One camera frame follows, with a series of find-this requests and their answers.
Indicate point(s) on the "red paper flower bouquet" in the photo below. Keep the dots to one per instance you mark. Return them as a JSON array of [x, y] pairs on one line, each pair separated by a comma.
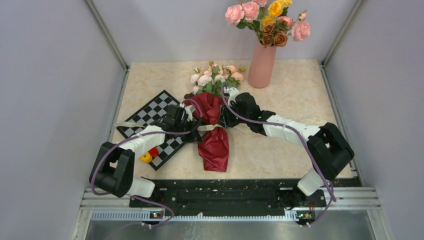
[[206, 91]]

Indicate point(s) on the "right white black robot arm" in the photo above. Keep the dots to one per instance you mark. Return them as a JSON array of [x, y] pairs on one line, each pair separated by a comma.
[[325, 145]]

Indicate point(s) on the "artificial roses in vase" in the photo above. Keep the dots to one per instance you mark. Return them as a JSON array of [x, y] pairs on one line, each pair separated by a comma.
[[270, 21]]

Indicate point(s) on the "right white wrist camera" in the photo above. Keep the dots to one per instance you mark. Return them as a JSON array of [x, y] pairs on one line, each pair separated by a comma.
[[230, 94]]

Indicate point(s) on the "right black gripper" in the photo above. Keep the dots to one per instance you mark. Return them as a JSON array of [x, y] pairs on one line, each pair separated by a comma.
[[225, 118]]

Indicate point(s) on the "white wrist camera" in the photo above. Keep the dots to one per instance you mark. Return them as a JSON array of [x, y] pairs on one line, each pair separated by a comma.
[[188, 112], [230, 94]]

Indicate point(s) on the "pink ceramic vase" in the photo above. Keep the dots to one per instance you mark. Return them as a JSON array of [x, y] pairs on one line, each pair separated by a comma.
[[261, 66]]

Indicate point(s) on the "black white chessboard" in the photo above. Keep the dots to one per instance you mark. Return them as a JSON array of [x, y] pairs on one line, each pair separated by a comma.
[[144, 118]]

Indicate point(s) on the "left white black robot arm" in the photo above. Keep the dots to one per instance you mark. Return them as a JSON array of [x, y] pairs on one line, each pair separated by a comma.
[[113, 170]]

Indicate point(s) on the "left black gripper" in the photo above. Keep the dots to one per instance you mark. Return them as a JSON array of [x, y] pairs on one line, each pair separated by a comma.
[[193, 137]]

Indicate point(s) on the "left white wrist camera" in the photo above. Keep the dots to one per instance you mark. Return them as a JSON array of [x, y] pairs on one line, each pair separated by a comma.
[[188, 112]]

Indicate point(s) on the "red toy block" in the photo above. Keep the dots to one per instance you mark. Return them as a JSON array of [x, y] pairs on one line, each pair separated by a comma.
[[154, 152]]

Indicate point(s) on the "yellow toy block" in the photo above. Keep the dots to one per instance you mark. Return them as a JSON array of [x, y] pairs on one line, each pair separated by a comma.
[[146, 158]]

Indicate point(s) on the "cream ribbon with gold lettering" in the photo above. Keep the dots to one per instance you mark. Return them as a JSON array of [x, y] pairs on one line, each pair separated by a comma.
[[242, 128]]

